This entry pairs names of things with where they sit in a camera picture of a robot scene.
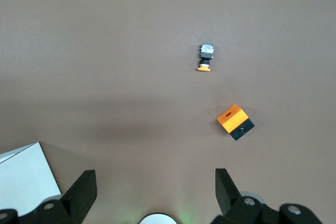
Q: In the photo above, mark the grey-framed white drawer cabinet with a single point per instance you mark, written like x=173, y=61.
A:
x=23, y=174

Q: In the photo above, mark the orange and black button enclosure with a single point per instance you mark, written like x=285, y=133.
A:
x=233, y=120

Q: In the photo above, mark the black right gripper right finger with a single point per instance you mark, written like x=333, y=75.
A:
x=228, y=200

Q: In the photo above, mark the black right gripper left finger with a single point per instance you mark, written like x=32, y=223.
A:
x=78, y=197

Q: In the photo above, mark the orange mushroom push button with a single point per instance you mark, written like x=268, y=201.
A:
x=206, y=55

